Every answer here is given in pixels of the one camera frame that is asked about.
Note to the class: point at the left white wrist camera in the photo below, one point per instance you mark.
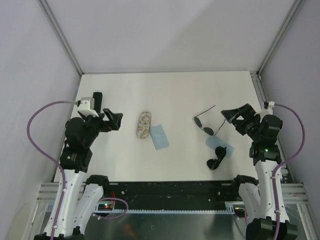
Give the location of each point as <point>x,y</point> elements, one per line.
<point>86,107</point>

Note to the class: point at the black rectangular glasses case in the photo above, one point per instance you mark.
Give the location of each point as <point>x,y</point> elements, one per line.
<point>98,97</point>

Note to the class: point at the patterned glasses case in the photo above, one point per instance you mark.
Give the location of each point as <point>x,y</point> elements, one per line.
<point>144,125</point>

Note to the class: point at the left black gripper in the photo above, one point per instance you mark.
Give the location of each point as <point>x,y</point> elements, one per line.
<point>113,123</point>

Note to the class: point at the left aluminium corner post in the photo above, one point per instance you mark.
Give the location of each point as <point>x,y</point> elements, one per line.
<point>45,7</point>

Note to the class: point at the black folded sunglasses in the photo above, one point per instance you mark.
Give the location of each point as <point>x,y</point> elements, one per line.
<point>220,153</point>

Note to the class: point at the thin metal frame sunglasses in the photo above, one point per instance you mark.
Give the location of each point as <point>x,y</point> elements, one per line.
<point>209,121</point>

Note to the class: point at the aluminium corner post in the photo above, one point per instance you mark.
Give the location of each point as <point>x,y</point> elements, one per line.
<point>45,7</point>
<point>284,27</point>

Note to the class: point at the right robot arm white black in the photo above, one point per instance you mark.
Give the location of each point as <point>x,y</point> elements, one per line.
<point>265,211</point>

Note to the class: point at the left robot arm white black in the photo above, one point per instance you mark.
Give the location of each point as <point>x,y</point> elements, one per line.
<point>77,194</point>

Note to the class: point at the right aluminium corner post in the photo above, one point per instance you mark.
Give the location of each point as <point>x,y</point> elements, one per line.
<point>284,27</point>

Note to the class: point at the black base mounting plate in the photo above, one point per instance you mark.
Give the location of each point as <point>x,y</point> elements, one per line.
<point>176,203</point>

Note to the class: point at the blue cleaning cloth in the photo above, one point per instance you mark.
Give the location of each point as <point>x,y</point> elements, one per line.
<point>213,142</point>
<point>159,137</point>

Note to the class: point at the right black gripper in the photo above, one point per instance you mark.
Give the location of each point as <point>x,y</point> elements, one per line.
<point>246,109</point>

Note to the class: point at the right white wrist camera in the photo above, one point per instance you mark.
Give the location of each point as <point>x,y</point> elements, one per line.
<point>267,109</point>

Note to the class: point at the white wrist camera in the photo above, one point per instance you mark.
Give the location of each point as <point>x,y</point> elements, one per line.
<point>267,109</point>
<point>86,107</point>

